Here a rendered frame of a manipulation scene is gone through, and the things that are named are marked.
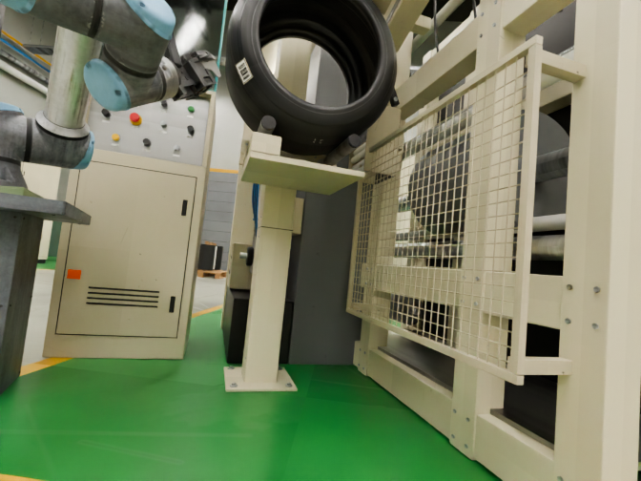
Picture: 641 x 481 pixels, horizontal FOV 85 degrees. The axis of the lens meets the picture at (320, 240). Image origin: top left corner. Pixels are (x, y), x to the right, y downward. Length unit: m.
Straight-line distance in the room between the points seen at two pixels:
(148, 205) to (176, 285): 0.38
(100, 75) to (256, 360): 1.08
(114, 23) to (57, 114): 0.77
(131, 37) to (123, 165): 1.13
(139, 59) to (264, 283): 0.93
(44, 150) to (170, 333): 0.87
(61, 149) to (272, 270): 0.83
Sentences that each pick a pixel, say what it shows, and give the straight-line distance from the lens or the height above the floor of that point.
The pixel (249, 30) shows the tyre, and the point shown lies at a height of 1.16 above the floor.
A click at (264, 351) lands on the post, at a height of 0.13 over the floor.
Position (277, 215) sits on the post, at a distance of 1.44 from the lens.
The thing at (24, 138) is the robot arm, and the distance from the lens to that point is 1.51.
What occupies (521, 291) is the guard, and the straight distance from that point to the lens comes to 0.79.
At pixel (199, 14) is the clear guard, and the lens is 2.12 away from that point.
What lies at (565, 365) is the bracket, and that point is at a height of 0.34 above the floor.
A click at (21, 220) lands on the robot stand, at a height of 0.53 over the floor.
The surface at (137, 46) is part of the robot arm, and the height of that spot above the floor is 0.83.
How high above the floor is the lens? 0.49
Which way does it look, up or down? 4 degrees up
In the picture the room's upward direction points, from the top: 6 degrees clockwise
